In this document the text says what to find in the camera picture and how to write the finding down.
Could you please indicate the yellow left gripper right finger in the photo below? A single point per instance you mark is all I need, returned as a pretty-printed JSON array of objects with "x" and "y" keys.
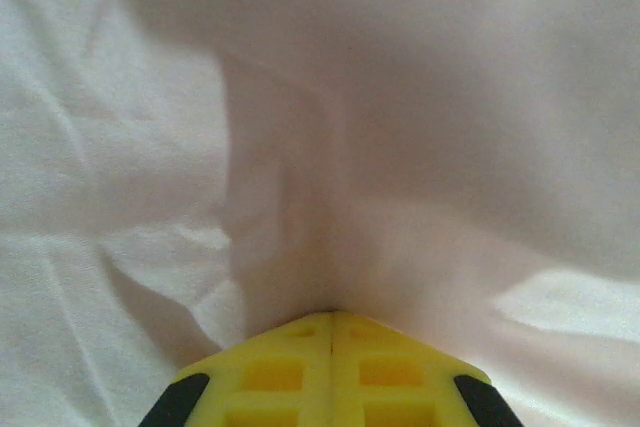
[{"x": 390, "y": 377}]

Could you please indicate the salmon pink garment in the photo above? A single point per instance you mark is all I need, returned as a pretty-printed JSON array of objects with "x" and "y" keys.
[{"x": 350, "y": 122}]

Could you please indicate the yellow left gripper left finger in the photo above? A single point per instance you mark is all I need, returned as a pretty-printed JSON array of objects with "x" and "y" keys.
[{"x": 280, "y": 372}]

